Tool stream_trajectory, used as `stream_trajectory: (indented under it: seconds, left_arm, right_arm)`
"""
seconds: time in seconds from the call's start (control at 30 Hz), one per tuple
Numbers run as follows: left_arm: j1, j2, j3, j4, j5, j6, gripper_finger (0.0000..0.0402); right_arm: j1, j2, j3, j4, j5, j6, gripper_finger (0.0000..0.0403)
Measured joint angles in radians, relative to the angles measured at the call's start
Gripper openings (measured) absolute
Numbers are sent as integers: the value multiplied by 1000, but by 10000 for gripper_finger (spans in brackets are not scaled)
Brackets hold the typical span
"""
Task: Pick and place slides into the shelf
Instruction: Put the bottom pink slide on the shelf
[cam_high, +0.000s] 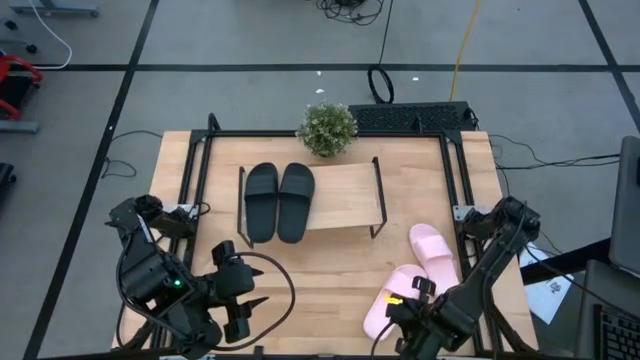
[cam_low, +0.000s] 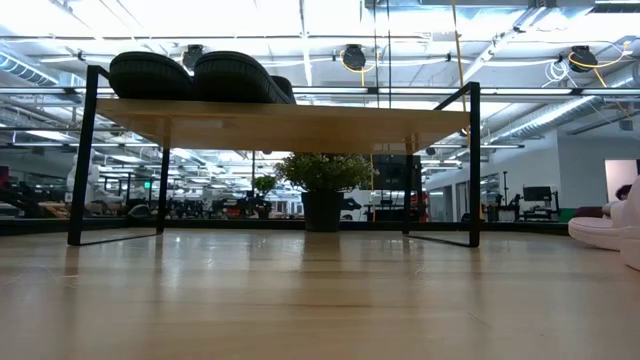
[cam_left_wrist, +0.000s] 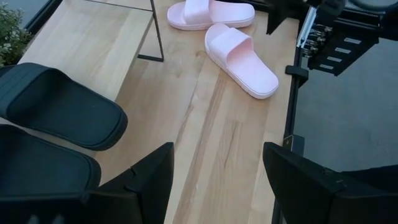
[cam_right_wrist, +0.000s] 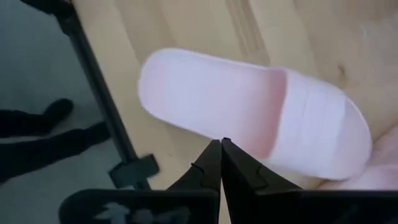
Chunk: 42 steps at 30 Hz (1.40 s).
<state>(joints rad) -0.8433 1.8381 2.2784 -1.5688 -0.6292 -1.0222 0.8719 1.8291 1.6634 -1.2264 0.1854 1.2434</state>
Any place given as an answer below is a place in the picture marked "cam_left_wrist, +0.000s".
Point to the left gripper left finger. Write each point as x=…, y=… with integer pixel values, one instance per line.
x=146, y=193

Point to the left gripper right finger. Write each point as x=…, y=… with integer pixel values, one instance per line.
x=311, y=199

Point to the black slide sandal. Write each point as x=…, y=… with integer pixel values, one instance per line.
x=43, y=165
x=62, y=109

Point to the pink slide sandal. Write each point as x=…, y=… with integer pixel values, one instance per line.
x=217, y=14
x=245, y=62

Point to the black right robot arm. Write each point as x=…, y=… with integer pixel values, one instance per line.
x=342, y=46

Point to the wooden shelf with black legs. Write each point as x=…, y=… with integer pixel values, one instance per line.
x=93, y=40

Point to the green potted plant black pot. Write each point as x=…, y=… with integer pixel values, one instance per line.
x=11, y=37

